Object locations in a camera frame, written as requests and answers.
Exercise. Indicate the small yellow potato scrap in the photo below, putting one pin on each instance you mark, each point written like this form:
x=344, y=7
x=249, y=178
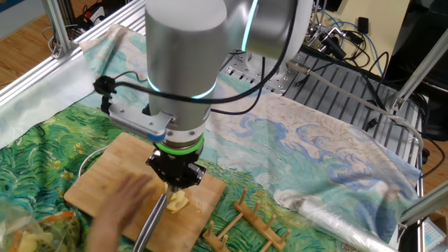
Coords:
x=28, y=242

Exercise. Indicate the aluminium frame beam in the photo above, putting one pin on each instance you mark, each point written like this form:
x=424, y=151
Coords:
x=427, y=204

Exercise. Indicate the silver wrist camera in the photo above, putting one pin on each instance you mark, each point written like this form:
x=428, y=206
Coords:
x=140, y=120

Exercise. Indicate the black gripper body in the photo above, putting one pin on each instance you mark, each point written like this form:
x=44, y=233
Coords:
x=178, y=168

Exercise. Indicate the black computer tower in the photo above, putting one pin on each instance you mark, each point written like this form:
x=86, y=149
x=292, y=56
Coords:
x=427, y=42

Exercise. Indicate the plastic wrap roll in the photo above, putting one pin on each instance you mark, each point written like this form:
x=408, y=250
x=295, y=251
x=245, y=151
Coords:
x=332, y=220

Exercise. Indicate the black power adapter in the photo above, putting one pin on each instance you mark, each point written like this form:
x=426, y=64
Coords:
x=363, y=25

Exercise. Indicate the bamboo cutting board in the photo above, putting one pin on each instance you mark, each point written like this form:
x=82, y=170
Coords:
x=112, y=157

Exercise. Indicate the steel cleaver knife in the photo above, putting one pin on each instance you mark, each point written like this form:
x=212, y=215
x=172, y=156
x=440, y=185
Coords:
x=150, y=224

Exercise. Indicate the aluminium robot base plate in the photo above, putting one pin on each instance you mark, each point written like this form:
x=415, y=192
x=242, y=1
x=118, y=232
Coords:
x=276, y=80

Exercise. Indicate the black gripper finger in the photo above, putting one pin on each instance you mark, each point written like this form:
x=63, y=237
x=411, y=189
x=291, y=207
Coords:
x=197, y=173
x=154, y=164

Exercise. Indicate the aluminium frame post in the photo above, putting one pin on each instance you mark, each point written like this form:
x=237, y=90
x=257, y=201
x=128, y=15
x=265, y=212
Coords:
x=57, y=28
x=420, y=70

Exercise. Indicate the bare person hand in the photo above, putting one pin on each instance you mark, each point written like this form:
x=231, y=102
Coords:
x=124, y=199

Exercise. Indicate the black clamp mount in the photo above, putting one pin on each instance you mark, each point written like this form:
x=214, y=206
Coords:
x=332, y=45

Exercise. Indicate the painted landscape tablecloth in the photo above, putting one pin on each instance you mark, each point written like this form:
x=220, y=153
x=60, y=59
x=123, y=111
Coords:
x=297, y=147

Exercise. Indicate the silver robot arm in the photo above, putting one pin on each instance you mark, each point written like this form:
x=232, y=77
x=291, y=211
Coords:
x=185, y=52

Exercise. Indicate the black red power strip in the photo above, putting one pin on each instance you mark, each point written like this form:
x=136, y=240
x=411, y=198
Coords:
x=92, y=14

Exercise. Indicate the wooden peg rack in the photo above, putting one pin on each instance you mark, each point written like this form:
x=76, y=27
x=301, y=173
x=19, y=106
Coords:
x=260, y=224

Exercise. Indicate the white perforated box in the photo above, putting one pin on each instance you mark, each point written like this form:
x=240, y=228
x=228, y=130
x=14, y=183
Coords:
x=430, y=236

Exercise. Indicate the plastic bag with orange label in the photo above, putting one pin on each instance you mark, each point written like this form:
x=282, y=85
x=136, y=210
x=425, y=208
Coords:
x=52, y=231

